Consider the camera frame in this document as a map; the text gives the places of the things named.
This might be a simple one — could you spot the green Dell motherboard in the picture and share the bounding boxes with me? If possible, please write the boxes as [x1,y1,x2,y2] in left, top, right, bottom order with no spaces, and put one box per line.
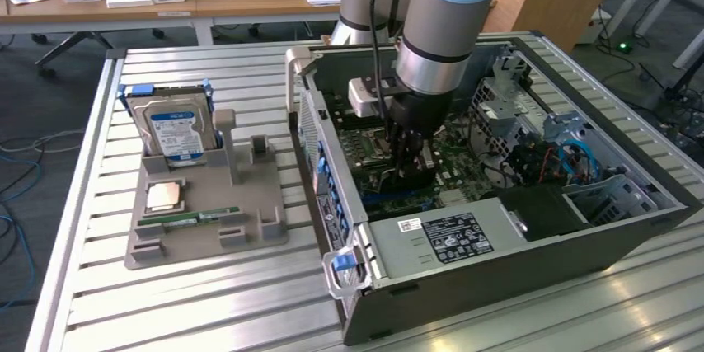
[324,92,496,221]

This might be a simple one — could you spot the CPU socket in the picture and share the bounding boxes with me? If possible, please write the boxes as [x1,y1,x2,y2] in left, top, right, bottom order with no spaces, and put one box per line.
[365,127,398,162]

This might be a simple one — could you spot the red disk wire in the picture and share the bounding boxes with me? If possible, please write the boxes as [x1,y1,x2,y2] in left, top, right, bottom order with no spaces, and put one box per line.
[537,148,552,182]

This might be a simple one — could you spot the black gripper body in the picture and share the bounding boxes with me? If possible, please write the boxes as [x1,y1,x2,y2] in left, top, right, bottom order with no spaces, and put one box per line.
[386,90,456,143]

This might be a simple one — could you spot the blue expansion slot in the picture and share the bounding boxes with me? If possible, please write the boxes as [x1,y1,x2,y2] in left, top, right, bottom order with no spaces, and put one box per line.
[361,190,412,204]

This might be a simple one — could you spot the hard disk in blue caddy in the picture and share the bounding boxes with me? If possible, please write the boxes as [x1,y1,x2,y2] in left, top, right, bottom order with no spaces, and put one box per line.
[116,78,216,170]

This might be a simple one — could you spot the grey power supply unit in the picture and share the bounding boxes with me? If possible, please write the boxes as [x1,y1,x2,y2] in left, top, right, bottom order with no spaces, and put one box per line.
[368,197,529,281]

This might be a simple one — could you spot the black chair base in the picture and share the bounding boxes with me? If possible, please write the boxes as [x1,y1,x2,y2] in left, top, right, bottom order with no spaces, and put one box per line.
[30,30,166,79]

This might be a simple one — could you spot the open dark PC case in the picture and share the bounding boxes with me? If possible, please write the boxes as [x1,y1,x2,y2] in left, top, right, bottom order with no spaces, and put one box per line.
[284,34,701,347]

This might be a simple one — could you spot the metal drive cage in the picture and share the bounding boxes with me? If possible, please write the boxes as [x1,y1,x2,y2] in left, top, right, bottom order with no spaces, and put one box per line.
[469,50,584,167]

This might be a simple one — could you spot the blue disk wire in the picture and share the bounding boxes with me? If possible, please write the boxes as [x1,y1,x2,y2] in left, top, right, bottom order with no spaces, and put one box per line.
[557,140,600,184]

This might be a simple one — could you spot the blue floor cable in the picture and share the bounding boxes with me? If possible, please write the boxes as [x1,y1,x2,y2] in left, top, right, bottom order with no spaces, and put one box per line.
[0,153,42,310]

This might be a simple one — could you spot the black graphics card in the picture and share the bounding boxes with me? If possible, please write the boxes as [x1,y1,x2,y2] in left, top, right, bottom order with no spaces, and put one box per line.
[361,149,438,199]

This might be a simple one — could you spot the white table frame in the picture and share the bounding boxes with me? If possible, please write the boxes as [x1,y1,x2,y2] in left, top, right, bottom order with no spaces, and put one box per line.
[601,0,704,68]

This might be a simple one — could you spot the metal disk bay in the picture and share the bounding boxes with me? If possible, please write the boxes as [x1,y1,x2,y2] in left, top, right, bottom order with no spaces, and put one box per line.
[560,174,661,228]

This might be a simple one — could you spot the black equipment stand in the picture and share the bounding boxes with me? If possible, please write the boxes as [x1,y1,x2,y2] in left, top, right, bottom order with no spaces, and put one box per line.
[637,61,704,143]

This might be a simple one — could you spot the loose green RAM stick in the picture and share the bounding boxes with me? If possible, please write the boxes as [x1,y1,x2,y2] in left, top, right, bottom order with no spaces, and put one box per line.
[136,206,242,228]

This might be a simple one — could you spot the grey parts rack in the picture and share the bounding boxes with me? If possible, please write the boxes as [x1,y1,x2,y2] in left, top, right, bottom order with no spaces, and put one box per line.
[124,108,292,271]

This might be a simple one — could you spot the grey floor cable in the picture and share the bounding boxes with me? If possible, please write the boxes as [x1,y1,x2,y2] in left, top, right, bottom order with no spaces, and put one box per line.
[0,129,86,155]

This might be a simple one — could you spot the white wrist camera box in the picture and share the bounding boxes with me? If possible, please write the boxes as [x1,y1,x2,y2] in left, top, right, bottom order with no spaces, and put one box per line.
[348,77,389,119]

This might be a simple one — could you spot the CPU chip with copper lid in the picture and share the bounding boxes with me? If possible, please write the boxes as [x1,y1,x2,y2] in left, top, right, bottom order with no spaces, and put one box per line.
[145,181,185,214]

